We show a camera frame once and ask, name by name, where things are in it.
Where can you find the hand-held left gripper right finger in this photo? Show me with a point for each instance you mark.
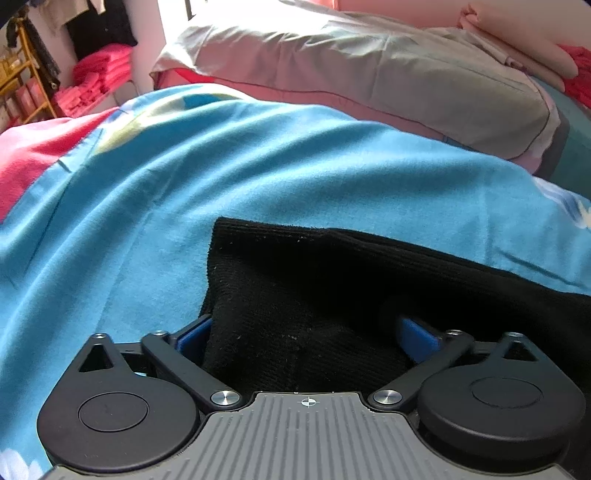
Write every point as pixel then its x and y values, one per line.
pixel 418 339

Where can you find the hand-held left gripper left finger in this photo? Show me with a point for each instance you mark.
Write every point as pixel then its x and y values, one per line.
pixel 196 337

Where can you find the black pants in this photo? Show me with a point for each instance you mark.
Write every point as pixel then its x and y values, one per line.
pixel 332 304

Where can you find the blue floral bed sheet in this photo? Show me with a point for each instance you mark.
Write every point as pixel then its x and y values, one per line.
pixel 184 184

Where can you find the teal grey checked bedding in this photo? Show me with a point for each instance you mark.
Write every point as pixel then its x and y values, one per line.
pixel 570 147

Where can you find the grey pink pillow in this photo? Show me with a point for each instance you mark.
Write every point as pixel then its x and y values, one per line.
pixel 369 78

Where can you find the pile of red clothes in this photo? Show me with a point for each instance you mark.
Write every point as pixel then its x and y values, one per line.
pixel 94 81

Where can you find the red knitted cloth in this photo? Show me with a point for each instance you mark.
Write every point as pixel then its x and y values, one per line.
pixel 577 74

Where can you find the yellow wooden shelf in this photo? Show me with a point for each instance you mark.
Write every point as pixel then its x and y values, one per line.
pixel 23 78

